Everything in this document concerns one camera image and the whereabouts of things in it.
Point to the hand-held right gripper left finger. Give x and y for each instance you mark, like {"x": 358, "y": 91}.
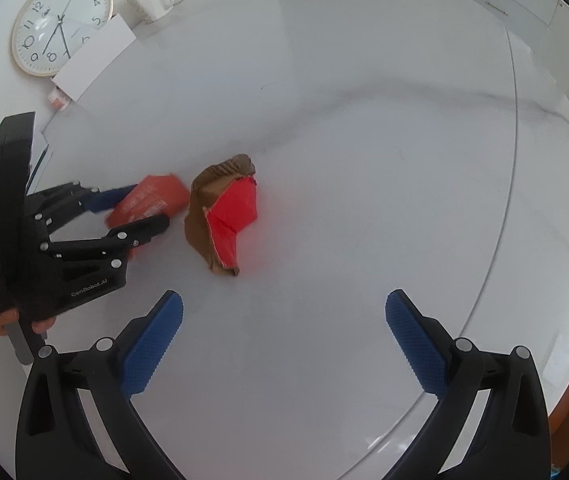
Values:
{"x": 152, "y": 345}

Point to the red wrapper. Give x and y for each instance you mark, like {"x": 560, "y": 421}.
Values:
{"x": 149, "y": 197}

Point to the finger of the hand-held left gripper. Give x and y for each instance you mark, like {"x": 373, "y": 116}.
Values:
{"x": 109, "y": 197}
{"x": 134, "y": 232}

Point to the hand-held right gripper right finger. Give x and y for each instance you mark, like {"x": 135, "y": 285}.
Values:
{"x": 414, "y": 345}

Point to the white folded card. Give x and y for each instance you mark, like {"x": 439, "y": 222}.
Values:
{"x": 94, "y": 60}

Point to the brown cardboard box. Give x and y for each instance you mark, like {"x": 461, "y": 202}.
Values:
{"x": 204, "y": 190}

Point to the small red and white bottle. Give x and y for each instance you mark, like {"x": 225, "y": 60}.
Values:
{"x": 58, "y": 100}

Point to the white mug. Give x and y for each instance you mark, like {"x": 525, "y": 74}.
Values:
{"x": 152, "y": 2}

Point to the round white wall clock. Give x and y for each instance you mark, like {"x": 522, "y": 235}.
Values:
{"x": 49, "y": 15}

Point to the dark pen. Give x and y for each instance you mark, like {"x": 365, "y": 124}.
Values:
{"x": 42, "y": 164}

